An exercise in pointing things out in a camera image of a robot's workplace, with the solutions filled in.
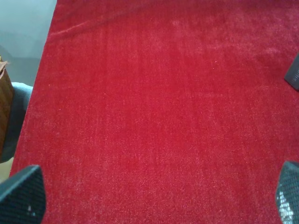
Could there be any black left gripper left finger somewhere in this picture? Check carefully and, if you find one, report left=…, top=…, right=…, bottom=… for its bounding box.
left=0, top=165, right=46, bottom=224

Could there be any dark grey device corner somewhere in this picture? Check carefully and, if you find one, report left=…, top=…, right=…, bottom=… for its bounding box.
left=284, top=54, right=299, bottom=91

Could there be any red velvet table cloth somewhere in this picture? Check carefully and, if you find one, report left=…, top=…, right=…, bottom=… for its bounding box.
left=12, top=0, right=299, bottom=224

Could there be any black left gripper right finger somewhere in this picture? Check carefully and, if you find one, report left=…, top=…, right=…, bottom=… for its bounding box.
left=276, top=161, right=299, bottom=224

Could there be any brown wooden object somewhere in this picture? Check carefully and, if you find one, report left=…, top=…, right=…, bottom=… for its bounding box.
left=0, top=57, right=14, bottom=156

